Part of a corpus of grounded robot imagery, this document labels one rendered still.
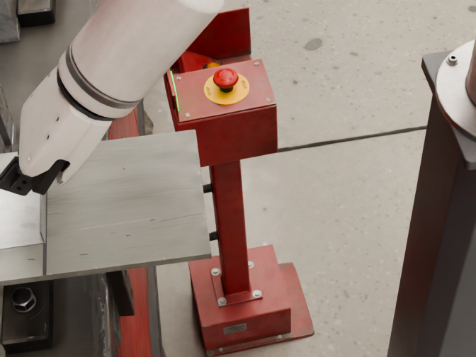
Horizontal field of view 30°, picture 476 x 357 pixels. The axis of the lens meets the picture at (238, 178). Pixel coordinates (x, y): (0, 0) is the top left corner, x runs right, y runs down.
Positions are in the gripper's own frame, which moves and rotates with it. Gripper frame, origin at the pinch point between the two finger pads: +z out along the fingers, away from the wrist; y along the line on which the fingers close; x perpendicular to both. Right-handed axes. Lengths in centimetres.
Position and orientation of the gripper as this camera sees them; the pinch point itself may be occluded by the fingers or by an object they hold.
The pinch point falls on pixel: (20, 176)
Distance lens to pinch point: 96.9
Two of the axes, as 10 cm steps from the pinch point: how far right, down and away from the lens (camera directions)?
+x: 7.9, 3.0, 5.3
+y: 1.2, 7.7, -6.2
